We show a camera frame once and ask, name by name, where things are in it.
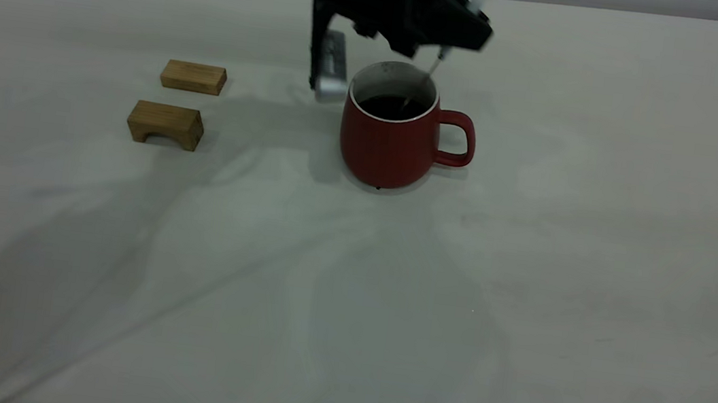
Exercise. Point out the red ceramic mug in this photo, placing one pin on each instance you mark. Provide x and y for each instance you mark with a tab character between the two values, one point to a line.
382	149

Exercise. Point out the flat rectangular wooden block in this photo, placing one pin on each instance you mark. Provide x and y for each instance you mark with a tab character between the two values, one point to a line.
193	77

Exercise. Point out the arched wooden block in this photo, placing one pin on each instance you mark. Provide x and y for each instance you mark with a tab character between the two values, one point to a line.
167	118

